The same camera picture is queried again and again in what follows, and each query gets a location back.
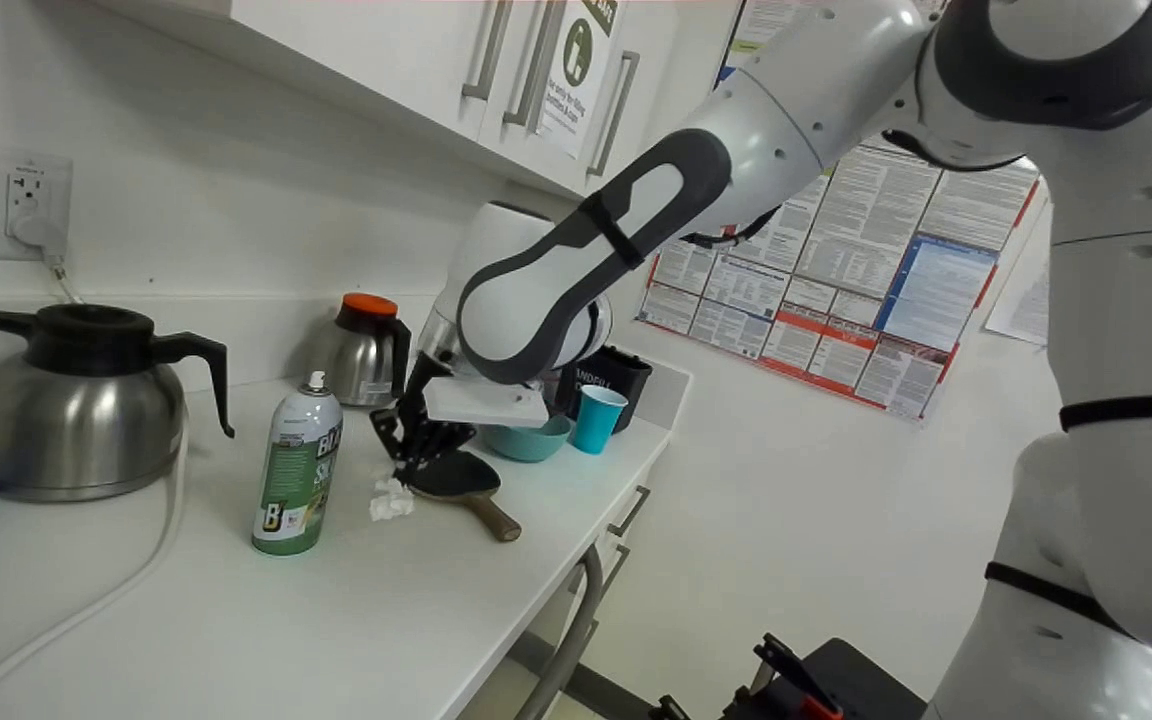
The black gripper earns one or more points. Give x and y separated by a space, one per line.
434 413

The white paper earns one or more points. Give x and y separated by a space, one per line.
390 502

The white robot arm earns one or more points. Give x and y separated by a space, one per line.
789 120

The black wooden ping pong paddle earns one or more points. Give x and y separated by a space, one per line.
457 477

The small steel carafe orange lid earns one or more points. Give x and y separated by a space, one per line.
360 355

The green spray can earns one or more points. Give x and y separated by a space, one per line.
297 466

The teal blue bowl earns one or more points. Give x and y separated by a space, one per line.
523 442

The black open box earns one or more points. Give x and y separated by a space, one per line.
625 371

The white base cabinet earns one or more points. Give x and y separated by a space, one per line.
629 586

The large steel coffee carafe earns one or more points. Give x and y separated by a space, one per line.
78 413

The white upper cabinet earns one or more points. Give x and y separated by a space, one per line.
379 53

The cabinet sign green symbol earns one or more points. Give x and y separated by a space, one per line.
577 62

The white power plug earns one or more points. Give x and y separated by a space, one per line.
34 224

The black equipment with red parts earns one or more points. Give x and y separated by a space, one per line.
842 680

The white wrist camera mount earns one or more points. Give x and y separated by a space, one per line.
498 401

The large red bordered wall poster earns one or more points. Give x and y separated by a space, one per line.
858 305

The white printed wall sheet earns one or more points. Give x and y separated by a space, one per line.
1020 286

